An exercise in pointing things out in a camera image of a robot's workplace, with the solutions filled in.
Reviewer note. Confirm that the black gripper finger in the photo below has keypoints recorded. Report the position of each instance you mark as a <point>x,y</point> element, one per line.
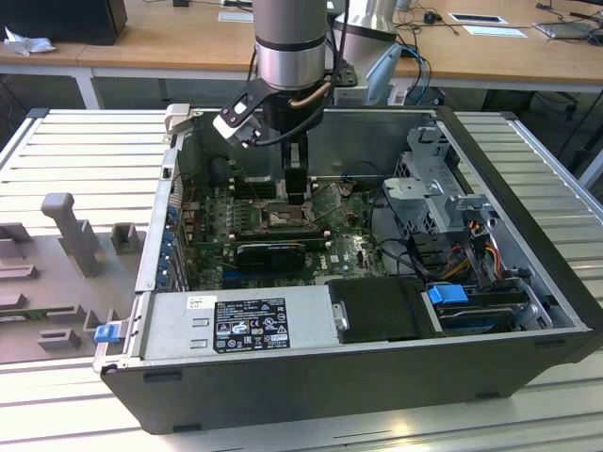
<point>296,188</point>

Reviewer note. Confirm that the CPU socket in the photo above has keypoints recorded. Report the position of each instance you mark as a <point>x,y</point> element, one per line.
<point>275,219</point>

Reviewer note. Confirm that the black RAM slot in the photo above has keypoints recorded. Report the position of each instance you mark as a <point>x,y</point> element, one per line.
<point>254,192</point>
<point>254,181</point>
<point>282,239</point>
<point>282,230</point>

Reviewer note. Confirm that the black drive bay cover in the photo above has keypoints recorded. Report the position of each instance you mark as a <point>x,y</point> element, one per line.
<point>381,306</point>

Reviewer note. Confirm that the green motherboard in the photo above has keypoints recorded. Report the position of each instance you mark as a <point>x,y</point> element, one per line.
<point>348,230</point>

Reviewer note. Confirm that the black graphics card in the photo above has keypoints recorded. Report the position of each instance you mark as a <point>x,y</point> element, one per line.
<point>271,258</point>

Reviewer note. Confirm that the pale blue teach pendant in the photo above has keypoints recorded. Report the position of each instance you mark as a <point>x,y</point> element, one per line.
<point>384,70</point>

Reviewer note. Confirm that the metal drive cage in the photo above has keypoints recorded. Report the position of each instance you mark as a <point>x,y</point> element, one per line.
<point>410,198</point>

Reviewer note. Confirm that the wooden desk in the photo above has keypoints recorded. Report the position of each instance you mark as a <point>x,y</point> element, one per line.
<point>188,42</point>

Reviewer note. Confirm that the black computer mouse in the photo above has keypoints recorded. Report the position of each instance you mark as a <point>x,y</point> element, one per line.
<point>431,18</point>

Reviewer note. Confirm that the blue disk carrier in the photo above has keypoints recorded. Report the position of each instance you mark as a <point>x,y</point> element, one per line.
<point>447,294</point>

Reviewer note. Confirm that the grey power supply unit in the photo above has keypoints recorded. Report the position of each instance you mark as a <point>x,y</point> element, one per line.
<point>169,325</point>

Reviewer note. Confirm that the black open PC case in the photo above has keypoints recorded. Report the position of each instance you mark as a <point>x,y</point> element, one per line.
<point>330,391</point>

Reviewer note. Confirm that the hard disk drive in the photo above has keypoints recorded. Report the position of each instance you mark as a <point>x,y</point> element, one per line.
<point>476,318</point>

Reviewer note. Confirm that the grey parts rack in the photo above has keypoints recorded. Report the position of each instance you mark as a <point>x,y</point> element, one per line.
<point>70,263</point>

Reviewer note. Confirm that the blue case latch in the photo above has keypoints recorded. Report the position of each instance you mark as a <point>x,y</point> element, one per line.
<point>105,334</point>

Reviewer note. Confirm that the black box on desk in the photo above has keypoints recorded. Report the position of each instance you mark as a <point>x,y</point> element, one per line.
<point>61,21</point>

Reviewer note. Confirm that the crumpled white paper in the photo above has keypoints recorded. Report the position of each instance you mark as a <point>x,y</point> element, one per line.
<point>28,43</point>

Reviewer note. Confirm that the green RAM stick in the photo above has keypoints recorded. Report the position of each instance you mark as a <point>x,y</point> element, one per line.
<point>23,316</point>

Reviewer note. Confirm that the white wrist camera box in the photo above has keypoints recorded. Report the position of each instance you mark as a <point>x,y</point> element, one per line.
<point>235,117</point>

